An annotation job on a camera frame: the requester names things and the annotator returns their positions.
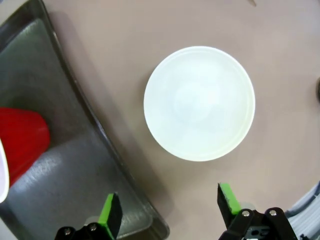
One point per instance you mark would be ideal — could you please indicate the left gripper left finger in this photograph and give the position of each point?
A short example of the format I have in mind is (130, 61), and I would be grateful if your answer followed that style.
(111, 217)

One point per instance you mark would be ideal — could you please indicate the red plastic cup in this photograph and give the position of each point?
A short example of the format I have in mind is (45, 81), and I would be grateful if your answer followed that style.
(22, 135)

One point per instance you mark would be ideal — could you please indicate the white bowl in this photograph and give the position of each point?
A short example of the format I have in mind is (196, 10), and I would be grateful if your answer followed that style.
(200, 103)

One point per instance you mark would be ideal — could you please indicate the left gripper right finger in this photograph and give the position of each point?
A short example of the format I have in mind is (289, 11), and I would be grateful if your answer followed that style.
(232, 202)

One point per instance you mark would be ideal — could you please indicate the brown plastic tray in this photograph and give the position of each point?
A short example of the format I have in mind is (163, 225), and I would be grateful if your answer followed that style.
(57, 160)

